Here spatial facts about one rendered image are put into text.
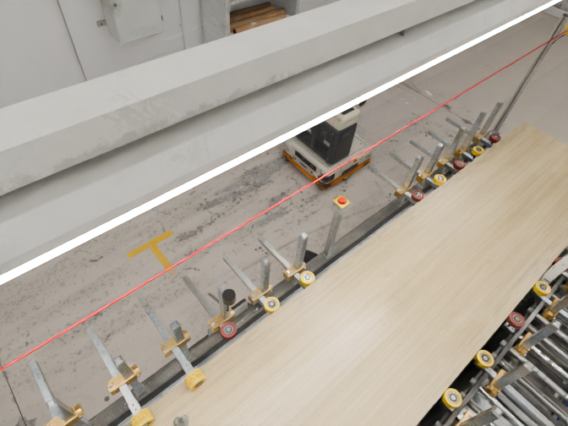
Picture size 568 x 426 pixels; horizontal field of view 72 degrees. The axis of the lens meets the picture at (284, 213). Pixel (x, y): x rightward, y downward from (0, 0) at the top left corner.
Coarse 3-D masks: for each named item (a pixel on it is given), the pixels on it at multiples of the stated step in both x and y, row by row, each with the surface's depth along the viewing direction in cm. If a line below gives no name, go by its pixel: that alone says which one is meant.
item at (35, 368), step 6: (30, 366) 166; (36, 366) 166; (36, 372) 165; (42, 372) 167; (36, 378) 163; (42, 378) 163; (42, 384) 162; (42, 390) 160; (48, 390) 160; (42, 396) 159; (48, 396) 159
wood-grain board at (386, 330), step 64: (448, 192) 259; (512, 192) 264; (384, 256) 223; (448, 256) 226; (512, 256) 229; (320, 320) 195; (384, 320) 198; (448, 320) 200; (256, 384) 174; (320, 384) 176; (384, 384) 178; (448, 384) 180
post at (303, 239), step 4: (300, 236) 199; (304, 236) 198; (308, 236) 199; (300, 240) 201; (304, 240) 199; (300, 244) 203; (304, 244) 203; (300, 248) 205; (304, 248) 207; (296, 252) 211; (300, 252) 207; (304, 252) 210; (296, 256) 214; (300, 256) 210; (296, 260) 216; (300, 260) 214; (296, 264) 218; (300, 264) 217
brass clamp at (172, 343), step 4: (184, 332) 179; (172, 336) 177; (184, 336) 178; (188, 336) 179; (168, 340) 176; (172, 340) 176; (184, 340) 177; (188, 340) 179; (164, 344) 175; (168, 344) 175; (172, 344) 175; (176, 344) 175; (180, 344) 177; (184, 344) 180; (160, 348) 176; (168, 348) 174; (172, 348) 174; (164, 352) 173; (168, 352) 174; (172, 352) 177; (168, 356) 176
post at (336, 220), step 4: (336, 216) 212; (340, 216) 212; (332, 220) 216; (336, 220) 213; (340, 220) 215; (332, 224) 219; (336, 224) 216; (332, 228) 221; (336, 228) 220; (332, 232) 223; (336, 232) 225; (328, 236) 228; (332, 236) 224; (328, 240) 230; (332, 240) 228; (328, 244) 233; (332, 244) 233; (328, 248) 235; (324, 252) 241; (328, 252) 237; (324, 256) 243; (328, 256) 241
